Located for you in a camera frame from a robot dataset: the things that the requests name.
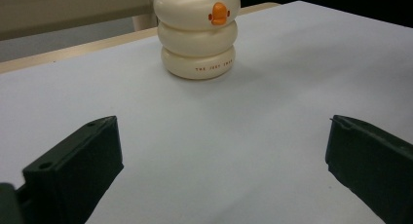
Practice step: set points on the beige wooden desk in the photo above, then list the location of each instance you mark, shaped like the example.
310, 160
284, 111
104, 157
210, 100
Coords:
65, 9

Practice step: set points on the black curtain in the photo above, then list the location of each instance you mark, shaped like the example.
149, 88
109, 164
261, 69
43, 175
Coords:
324, 3

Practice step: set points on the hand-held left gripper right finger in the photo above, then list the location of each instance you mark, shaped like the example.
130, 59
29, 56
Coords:
367, 162

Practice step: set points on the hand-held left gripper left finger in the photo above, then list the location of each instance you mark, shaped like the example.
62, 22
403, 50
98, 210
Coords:
78, 172

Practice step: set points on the white table mat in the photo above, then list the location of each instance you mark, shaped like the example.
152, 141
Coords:
227, 126

